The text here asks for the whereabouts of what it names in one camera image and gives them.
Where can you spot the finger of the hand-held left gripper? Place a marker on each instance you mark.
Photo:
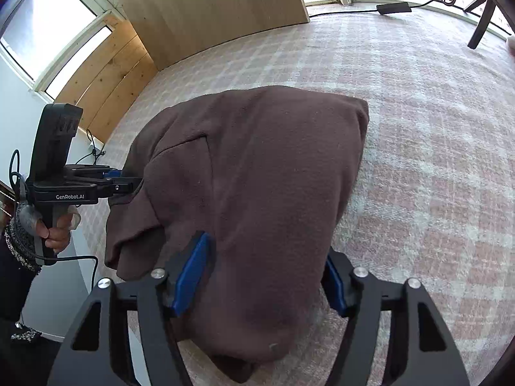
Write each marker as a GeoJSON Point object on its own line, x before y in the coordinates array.
{"type": "Point", "coordinates": [124, 185]}
{"type": "Point", "coordinates": [86, 171]}

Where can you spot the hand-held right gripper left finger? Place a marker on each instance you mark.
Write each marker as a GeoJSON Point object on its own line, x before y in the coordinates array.
{"type": "Point", "coordinates": [191, 277]}

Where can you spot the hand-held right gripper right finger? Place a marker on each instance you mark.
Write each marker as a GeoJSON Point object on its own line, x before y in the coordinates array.
{"type": "Point", "coordinates": [336, 289]}

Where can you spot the brown fleece garment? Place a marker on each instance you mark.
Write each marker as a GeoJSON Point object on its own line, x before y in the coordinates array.
{"type": "Point", "coordinates": [261, 189]}

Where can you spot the person's left forearm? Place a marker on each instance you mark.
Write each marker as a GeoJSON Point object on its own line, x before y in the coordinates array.
{"type": "Point", "coordinates": [16, 281]}

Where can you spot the person's left hand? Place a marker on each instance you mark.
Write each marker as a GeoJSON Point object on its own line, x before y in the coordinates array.
{"type": "Point", "coordinates": [60, 233]}

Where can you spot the pine wood headboard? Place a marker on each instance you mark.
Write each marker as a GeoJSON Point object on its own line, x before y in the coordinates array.
{"type": "Point", "coordinates": [108, 80]}

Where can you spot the pink plaid bed blanket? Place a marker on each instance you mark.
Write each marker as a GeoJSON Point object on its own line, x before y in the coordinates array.
{"type": "Point", "coordinates": [422, 169]}

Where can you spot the light plywood board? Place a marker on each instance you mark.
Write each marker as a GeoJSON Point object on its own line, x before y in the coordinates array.
{"type": "Point", "coordinates": [209, 12]}

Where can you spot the black power adapter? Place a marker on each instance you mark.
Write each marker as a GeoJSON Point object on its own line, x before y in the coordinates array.
{"type": "Point", "coordinates": [393, 7]}

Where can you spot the black tripod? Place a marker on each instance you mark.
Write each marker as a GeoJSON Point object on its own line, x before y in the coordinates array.
{"type": "Point", "coordinates": [481, 24]}

